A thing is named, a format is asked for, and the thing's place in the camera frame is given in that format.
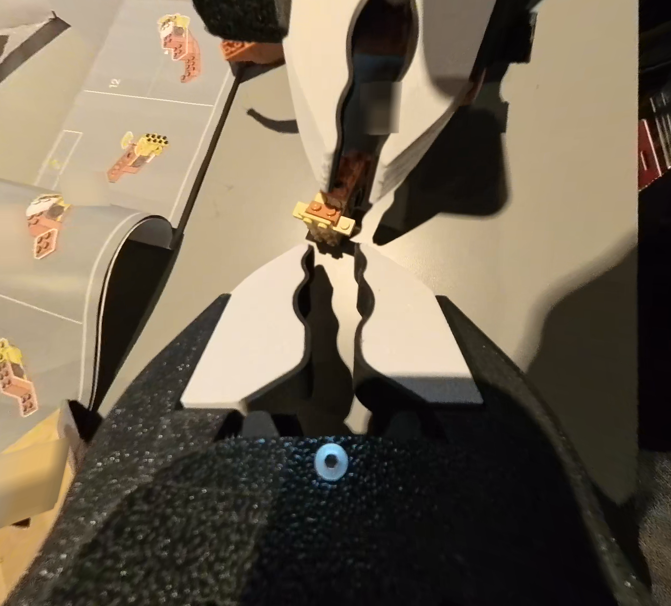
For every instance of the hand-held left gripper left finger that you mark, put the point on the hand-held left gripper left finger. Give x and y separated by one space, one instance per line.
246 349

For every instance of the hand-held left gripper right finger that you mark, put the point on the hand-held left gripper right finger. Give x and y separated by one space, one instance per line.
414 338

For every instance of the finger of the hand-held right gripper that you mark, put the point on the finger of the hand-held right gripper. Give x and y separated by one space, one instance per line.
320 39
451 39

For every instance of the brown and tan brick model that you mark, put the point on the brown and tan brick model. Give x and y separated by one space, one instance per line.
325 212

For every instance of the grey desk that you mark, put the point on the grey desk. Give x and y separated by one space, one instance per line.
576 197

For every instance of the brown toy brick block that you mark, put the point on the brown toy brick block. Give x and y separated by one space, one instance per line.
246 51

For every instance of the grey instruction booklet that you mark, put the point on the grey instruction booklet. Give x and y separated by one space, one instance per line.
141 71

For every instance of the person's dark jacket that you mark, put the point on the person's dark jacket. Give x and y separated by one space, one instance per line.
652 302

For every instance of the open cardboard toy box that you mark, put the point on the open cardboard toy box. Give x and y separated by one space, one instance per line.
31 469

